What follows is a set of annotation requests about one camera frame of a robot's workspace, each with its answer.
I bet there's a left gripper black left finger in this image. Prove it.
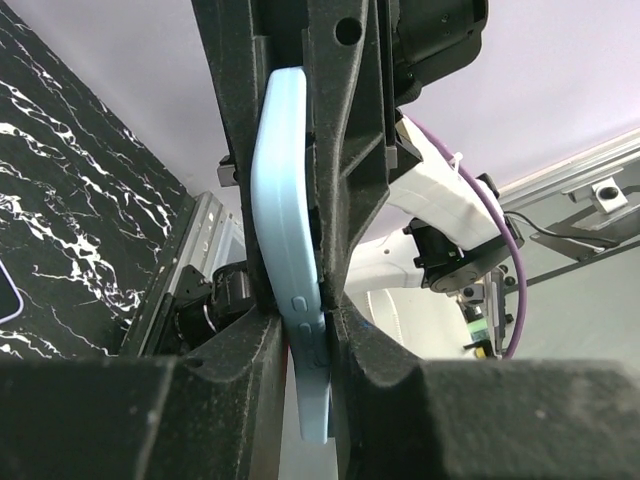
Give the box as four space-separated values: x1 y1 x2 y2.
1 312 286 479

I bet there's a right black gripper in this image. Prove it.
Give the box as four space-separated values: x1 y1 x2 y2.
306 0 488 308

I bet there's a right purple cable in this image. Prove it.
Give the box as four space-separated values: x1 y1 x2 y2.
409 117 529 360

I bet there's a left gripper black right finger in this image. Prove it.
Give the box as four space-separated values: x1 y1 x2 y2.
328 304 639 479

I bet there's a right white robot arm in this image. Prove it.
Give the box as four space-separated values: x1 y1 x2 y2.
192 1 515 366

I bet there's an aluminium frame rail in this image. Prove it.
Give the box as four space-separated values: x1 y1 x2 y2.
194 127 640 281

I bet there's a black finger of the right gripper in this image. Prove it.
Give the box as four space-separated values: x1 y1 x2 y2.
192 0 275 313

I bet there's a phone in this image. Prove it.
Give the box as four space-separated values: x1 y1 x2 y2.
0 263 24 323
250 66 331 444

